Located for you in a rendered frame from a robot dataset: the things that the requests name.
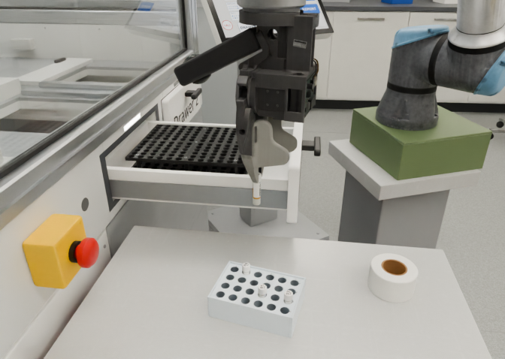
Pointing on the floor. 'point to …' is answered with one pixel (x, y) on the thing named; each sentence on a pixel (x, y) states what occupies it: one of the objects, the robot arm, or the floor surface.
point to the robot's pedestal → (392, 201)
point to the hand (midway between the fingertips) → (252, 169)
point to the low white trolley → (427, 339)
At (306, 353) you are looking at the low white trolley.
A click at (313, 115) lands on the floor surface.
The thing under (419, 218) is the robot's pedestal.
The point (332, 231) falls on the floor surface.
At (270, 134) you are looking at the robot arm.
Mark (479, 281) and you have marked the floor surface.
